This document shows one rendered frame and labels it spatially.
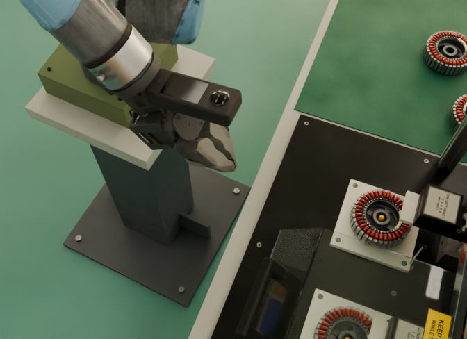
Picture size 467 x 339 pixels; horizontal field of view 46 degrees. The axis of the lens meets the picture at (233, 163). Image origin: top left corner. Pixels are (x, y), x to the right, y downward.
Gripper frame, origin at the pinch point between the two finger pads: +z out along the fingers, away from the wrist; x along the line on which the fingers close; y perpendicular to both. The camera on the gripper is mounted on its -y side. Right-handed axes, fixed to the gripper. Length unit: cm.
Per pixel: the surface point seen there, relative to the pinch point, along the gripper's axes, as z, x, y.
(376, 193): 33.4, -17.1, -3.3
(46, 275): 48, 5, 115
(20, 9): 4, -97, 175
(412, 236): 41.7, -12.8, -8.3
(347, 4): 28, -71, 16
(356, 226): 33.0, -9.4, -1.5
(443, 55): 41, -61, -5
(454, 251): 42.4, -10.6, -16.3
